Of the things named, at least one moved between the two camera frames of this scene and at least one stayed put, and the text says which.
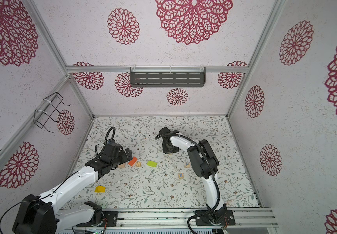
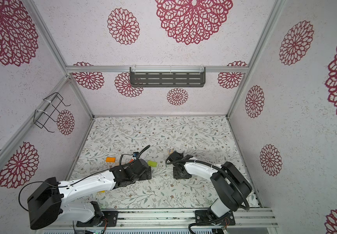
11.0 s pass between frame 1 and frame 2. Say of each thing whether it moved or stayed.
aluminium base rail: stayed
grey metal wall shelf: stayed
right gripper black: moved
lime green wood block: stayed
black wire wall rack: stayed
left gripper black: moved
